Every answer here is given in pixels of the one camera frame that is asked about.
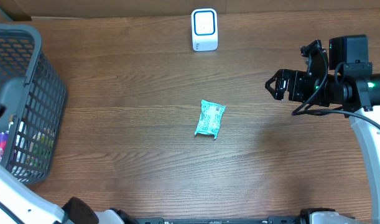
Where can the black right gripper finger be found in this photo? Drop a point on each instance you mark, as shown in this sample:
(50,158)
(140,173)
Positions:
(277,82)
(277,94)

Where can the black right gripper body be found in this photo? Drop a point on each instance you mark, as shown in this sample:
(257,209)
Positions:
(301,88)

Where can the teal wet wipes packet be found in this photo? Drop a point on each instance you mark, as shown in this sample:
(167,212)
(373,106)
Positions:
(210,119)

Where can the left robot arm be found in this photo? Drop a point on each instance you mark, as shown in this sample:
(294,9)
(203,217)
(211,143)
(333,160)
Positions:
(24,206)

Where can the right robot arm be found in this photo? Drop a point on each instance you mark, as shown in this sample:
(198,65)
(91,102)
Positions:
(339,80)

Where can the white barcode scanner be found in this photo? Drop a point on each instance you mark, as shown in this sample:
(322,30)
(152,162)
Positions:
(204,30)

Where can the grey plastic mesh basket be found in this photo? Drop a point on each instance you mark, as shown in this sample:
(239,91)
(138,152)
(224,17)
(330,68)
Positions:
(32,104)

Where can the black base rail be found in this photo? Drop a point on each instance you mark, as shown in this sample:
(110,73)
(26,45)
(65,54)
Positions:
(268,220)

